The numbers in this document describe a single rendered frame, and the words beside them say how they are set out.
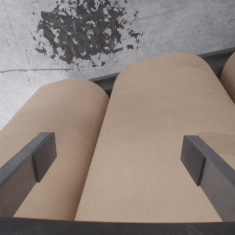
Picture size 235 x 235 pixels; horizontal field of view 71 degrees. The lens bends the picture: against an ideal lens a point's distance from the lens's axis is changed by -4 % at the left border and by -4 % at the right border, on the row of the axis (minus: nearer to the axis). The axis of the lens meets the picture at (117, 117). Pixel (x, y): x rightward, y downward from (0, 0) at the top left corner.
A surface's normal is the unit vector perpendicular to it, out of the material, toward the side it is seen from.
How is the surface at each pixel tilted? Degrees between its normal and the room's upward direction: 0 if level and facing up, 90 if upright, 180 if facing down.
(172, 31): 0
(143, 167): 90
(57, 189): 90
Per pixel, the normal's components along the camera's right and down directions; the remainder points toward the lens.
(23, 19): -0.14, 0.65
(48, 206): 0.66, -0.51
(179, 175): -0.33, -0.74
